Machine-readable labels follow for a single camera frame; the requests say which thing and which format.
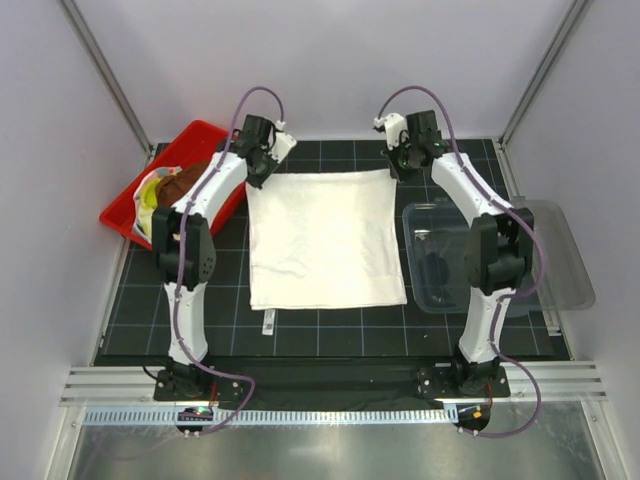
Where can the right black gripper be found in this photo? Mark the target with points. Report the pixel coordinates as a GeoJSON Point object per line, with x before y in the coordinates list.
{"type": "Point", "coordinates": [396, 170]}

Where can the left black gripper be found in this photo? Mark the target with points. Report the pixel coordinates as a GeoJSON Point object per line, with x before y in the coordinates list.
{"type": "Point", "coordinates": [258, 181]}

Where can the brown towel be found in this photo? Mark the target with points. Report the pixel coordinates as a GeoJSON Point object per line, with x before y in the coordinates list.
{"type": "Point", "coordinates": [172, 188]}

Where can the white terry towel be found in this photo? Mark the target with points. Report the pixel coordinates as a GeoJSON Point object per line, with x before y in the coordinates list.
{"type": "Point", "coordinates": [324, 241]}

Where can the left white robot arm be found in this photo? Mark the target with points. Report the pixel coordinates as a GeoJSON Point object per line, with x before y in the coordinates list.
{"type": "Point", "coordinates": [182, 244]}

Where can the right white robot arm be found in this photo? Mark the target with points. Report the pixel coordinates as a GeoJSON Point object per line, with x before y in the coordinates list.
{"type": "Point", "coordinates": [499, 247]}

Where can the red plastic bin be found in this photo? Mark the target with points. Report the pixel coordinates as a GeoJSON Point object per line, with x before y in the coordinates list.
{"type": "Point", "coordinates": [198, 141]}

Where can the clear plastic container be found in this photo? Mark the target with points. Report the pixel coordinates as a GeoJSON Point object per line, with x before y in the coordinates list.
{"type": "Point", "coordinates": [435, 238]}

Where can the yellow patterned towel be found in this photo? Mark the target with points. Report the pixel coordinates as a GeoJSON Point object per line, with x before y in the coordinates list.
{"type": "Point", "coordinates": [145, 200]}

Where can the black grid cutting mat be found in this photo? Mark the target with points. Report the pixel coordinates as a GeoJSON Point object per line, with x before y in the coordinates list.
{"type": "Point", "coordinates": [138, 328]}

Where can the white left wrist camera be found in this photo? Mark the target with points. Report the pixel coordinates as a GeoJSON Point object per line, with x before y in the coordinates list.
{"type": "Point", "coordinates": [282, 144]}

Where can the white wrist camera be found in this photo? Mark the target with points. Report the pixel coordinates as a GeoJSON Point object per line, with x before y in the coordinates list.
{"type": "Point", "coordinates": [394, 126]}
{"type": "Point", "coordinates": [282, 144]}

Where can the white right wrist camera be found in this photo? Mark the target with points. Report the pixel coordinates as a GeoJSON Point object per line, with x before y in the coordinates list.
{"type": "Point", "coordinates": [394, 126]}

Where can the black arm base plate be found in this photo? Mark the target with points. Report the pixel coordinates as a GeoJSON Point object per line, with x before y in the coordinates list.
{"type": "Point", "coordinates": [330, 383]}

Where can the perforated metal cable rail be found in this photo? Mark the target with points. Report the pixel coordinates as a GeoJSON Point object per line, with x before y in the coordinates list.
{"type": "Point", "coordinates": [183, 416]}

